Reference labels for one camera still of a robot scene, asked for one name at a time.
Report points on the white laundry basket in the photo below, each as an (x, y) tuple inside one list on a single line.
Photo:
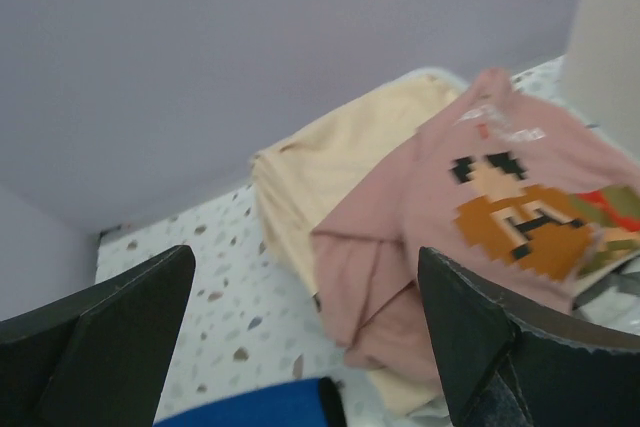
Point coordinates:
[(600, 297)]

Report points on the pink printed t-shirt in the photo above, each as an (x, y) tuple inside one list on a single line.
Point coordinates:
[(369, 299)]

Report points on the blue cloth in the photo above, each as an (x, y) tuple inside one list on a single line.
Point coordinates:
[(313, 402)]

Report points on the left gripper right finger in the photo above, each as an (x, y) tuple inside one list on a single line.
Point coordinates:
[(505, 360)]

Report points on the beige cloth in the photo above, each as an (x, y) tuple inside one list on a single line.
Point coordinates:
[(299, 180)]

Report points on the white drawer cabinet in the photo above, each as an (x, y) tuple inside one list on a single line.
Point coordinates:
[(601, 68)]

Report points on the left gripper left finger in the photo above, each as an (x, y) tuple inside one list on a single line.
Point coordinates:
[(98, 357)]

